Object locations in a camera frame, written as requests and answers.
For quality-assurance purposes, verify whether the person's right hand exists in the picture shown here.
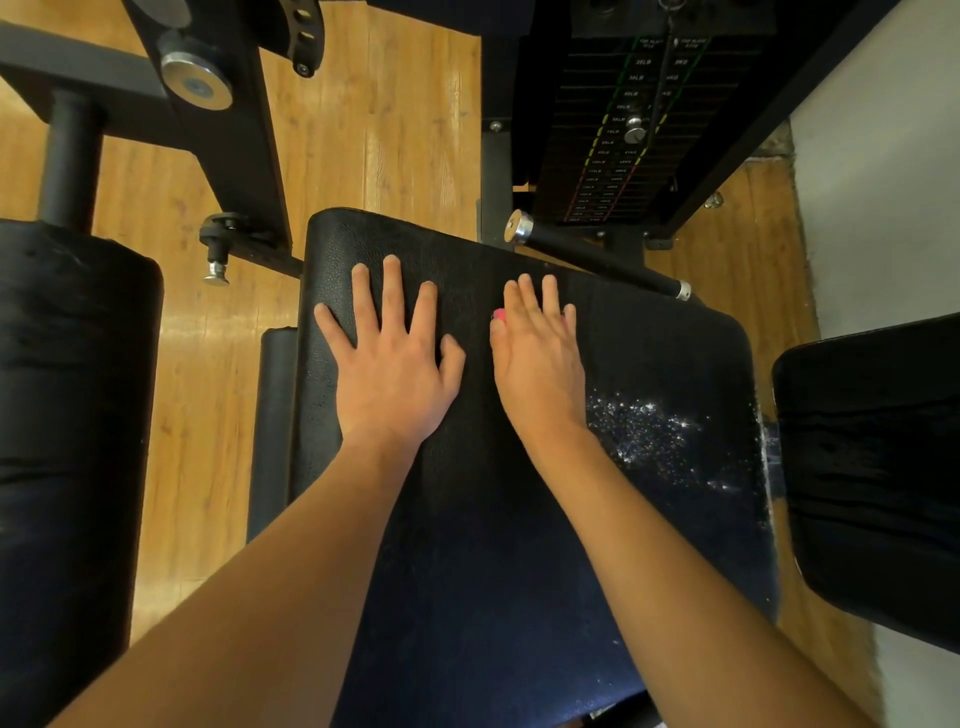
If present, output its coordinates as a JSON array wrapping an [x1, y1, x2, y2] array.
[[489, 273, 591, 452]]

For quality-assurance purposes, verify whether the person's left hand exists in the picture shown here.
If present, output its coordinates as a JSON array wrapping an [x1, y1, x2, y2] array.
[[313, 255, 468, 459]]

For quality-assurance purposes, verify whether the person's right forearm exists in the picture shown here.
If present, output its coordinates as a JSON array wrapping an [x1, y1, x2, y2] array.
[[537, 423, 879, 728]]

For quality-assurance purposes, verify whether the person's left forearm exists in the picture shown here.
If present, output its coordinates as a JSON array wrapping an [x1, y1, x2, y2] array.
[[52, 438, 422, 728]]

